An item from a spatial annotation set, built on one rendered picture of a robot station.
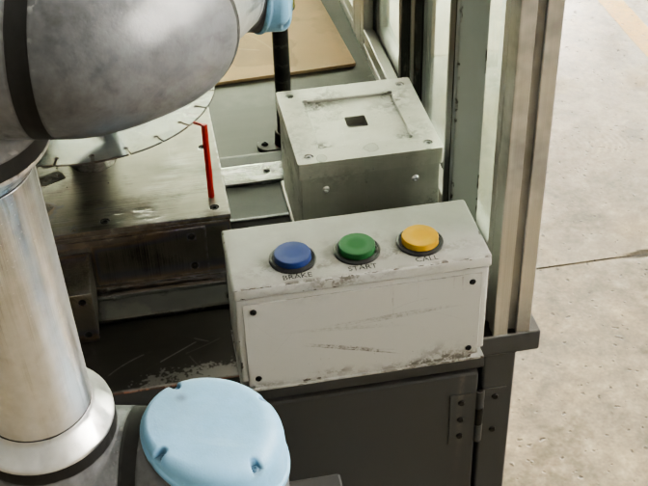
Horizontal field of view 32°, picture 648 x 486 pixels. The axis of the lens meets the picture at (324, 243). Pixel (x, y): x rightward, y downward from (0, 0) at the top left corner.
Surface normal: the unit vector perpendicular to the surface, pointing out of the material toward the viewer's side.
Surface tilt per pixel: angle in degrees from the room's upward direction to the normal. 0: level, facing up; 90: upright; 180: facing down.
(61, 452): 49
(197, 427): 8
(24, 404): 95
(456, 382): 90
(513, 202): 90
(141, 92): 99
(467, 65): 90
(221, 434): 8
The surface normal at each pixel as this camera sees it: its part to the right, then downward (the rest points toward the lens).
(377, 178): 0.18, 0.59
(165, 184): -0.03, -0.80
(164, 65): 0.74, 0.40
